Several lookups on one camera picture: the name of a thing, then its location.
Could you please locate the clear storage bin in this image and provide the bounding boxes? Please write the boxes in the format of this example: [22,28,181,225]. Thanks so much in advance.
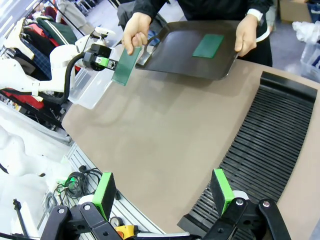
[299,41,320,83]

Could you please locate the aluminium frame rail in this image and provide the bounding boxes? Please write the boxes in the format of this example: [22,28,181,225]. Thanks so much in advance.
[67,144,166,236]

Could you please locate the yellow emergency stop box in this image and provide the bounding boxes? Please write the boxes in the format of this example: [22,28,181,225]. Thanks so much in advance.
[115,224,141,240]

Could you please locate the white foam cover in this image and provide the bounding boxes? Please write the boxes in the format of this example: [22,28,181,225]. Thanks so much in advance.
[0,122,73,236]

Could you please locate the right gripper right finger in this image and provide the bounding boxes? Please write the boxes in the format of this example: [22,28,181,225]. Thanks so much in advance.
[202,168,292,240]

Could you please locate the cardboard box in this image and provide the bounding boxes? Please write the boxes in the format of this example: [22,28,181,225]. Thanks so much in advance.
[279,0,313,25]

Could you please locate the green PCB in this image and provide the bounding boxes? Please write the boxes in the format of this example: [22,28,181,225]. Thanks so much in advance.
[111,45,144,87]
[191,33,225,60]

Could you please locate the thin black stand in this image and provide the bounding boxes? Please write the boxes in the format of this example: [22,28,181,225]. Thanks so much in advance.
[12,198,30,237]

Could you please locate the person in black jacket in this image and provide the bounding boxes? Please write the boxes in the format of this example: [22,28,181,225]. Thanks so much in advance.
[117,0,276,67]

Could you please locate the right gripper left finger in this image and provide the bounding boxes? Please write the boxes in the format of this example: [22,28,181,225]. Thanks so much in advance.
[41,171,123,240]

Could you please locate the white curved strap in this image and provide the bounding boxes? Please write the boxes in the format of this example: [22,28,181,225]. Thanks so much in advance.
[255,24,274,43]

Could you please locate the person's right forearm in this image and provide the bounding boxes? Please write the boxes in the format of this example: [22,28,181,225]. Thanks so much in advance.
[133,0,181,23]

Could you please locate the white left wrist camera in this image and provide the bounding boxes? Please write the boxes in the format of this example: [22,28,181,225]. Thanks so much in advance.
[94,27,116,46]

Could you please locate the black tape roll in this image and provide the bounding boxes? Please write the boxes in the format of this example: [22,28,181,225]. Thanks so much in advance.
[109,216,124,229]

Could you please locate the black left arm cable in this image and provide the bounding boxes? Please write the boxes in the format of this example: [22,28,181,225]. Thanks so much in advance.
[64,53,87,97]

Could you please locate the black slotted PCB rack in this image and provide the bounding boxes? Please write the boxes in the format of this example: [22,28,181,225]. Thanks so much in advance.
[176,71,318,240]

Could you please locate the background person beige trousers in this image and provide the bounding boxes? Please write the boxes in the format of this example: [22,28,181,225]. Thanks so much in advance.
[55,0,88,31]

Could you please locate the black plastic tray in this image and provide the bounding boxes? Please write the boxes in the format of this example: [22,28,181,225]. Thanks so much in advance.
[134,20,242,81]

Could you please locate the person's left hand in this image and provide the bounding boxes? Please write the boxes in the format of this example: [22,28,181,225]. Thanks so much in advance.
[234,14,258,58]

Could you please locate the white plastic bag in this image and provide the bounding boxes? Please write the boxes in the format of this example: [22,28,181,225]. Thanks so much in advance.
[291,20,320,44]

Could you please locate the blue crate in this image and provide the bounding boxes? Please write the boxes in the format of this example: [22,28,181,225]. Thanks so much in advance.
[306,1,320,24]

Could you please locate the clear plastic box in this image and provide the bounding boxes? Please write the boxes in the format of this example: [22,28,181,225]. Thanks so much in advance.
[67,46,118,110]

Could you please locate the dark green striped garment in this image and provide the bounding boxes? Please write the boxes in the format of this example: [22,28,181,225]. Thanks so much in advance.
[37,17,78,47]

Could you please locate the person's left forearm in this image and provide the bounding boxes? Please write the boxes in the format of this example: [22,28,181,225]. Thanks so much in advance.
[243,0,275,16]

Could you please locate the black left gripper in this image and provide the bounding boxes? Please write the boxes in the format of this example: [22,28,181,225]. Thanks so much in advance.
[83,43,118,73]

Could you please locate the person's right hand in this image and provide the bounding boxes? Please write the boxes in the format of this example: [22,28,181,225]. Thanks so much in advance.
[121,11,153,56]

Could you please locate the plaid garment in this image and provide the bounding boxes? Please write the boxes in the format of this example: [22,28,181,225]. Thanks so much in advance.
[23,41,52,78]

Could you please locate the black cable bundle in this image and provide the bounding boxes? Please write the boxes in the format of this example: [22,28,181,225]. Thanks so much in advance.
[53,167,103,201]

